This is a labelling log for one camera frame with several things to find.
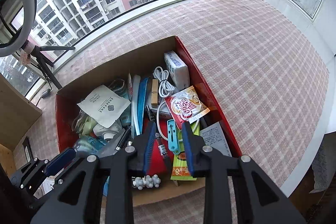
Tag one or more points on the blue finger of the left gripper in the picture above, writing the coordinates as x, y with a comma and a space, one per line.
59, 162

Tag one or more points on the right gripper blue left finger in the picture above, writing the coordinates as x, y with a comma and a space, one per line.
148, 143

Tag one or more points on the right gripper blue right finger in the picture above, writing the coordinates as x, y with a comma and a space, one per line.
188, 142

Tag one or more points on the light blue plastic clothespin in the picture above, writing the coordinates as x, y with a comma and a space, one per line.
172, 135

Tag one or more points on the black flat sachet packet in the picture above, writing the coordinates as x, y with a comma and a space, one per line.
27, 149

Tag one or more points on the wooden clothespin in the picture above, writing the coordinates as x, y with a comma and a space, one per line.
154, 92

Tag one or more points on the coffee mate sachet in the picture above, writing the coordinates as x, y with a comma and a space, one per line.
185, 106

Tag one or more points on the white printed leaflet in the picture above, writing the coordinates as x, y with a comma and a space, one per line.
213, 136

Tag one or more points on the black marker pen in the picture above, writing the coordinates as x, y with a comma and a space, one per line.
123, 139

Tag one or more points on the green orange snack packet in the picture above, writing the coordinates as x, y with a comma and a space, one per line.
180, 170

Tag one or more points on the white paper envelope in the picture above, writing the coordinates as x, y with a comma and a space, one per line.
104, 106

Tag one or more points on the white knobbly massage toy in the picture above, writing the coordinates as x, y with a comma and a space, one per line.
146, 182

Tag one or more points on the white tissue pack dotted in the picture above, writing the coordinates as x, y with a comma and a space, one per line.
178, 70

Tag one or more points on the wooden shelf board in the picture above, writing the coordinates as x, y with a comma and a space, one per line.
17, 115

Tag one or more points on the pink plaid table cloth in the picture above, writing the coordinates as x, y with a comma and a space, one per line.
268, 77

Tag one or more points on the black tripod leg stand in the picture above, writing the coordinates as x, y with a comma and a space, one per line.
44, 62

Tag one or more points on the white ring light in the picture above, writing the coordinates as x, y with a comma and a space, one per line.
23, 21

